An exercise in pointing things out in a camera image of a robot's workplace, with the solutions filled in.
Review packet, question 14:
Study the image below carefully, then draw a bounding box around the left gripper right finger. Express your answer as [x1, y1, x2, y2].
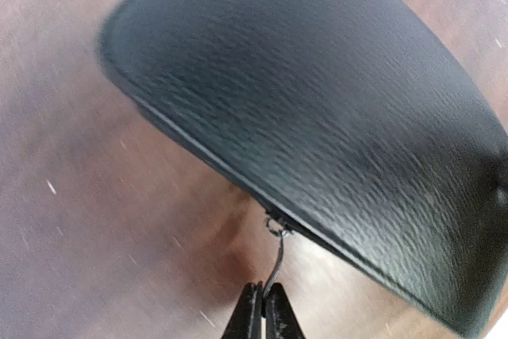
[264, 283, 306, 339]

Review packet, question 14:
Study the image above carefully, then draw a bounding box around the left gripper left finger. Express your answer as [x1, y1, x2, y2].
[221, 282, 263, 339]

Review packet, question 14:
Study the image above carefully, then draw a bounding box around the black zippered tool case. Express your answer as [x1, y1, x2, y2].
[98, 0, 507, 338]

